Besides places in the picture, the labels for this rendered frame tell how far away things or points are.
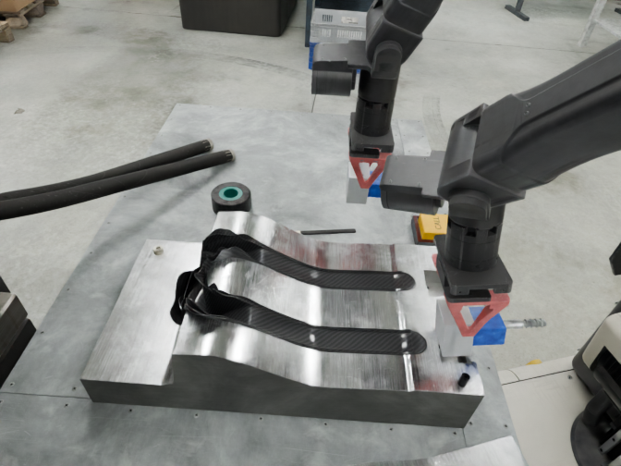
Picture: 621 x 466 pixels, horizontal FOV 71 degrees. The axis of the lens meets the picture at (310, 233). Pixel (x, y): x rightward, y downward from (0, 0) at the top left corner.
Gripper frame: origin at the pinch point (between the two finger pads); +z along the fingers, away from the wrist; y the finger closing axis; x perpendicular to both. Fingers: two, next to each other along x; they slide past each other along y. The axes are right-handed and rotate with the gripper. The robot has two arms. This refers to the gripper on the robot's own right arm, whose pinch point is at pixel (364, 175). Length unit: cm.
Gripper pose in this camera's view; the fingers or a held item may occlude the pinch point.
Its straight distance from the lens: 77.1
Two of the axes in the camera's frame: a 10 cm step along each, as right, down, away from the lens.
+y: -0.5, 6.7, -7.4
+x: 10.0, 0.6, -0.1
